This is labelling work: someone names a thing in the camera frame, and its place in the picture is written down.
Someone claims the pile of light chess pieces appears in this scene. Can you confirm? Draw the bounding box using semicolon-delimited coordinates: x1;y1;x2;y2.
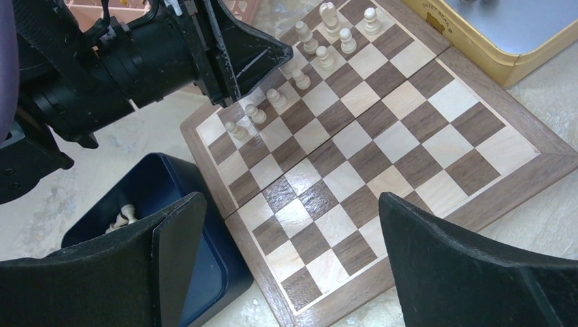
105;204;138;234

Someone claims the pink plastic desk organizer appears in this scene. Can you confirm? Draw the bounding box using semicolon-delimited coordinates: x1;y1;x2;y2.
65;0;260;31

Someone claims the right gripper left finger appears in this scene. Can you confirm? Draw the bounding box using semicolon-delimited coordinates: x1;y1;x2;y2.
1;193;204;326

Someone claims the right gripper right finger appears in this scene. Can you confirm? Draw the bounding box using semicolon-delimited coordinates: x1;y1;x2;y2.
378;192;577;326

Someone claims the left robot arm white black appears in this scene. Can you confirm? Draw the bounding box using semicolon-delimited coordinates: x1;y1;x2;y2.
1;1;293;203

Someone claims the yellow metal tin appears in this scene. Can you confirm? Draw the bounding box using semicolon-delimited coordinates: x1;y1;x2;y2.
405;0;577;88

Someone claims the dark blue tray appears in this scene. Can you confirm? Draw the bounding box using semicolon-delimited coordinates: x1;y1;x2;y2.
61;153;254;326

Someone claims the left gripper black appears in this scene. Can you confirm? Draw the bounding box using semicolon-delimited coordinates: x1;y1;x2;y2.
180;1;294;108

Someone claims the wooden chess board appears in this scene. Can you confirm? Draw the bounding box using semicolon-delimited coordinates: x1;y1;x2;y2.
181;1;577;326

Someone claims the light chess piece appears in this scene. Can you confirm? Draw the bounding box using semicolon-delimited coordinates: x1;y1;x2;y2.
266;89;288;110
295;20;319;55
244;104;267;125
291;68;311;90
319;2;341;37
339;28;357;55
364;7;382;35
224;121;249;140
316;46;335;71

